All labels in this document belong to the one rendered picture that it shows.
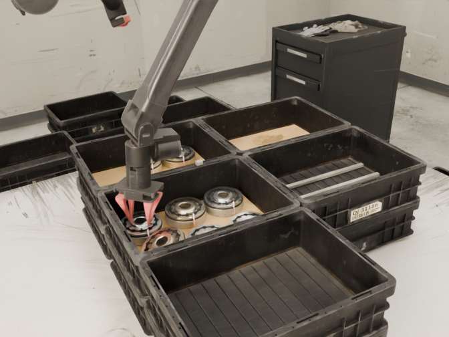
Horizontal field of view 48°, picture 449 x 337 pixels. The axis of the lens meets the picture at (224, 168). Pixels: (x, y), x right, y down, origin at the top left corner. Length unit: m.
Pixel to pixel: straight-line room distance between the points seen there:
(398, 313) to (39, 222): 1.04
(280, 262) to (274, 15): 4.17
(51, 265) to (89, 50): 3.04
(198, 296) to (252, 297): 0.11
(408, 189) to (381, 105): 1.75
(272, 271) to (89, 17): 3.39
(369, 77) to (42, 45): 2.46
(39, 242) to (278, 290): 0.75
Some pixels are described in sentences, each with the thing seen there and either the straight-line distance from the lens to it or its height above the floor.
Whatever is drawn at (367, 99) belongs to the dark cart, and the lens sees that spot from 3.02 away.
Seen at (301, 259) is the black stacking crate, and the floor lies 0.83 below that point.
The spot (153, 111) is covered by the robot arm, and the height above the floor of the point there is 1.15.
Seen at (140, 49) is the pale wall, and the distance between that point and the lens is 4.46.
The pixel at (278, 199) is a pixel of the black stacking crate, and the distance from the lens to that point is 1.23.
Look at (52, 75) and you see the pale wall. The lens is 4.26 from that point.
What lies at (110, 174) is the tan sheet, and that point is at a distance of 1.54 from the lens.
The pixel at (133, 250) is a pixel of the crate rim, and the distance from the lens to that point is 1.04.
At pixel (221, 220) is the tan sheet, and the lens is 1.28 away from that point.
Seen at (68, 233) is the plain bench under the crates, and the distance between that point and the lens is 1.55.
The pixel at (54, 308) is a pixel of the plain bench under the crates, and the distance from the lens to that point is 1.31.
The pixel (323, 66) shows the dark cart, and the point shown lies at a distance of 2.70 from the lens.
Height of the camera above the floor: 1.55
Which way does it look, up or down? 28 degrees down
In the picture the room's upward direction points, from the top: 1 degrees counter-clockwise
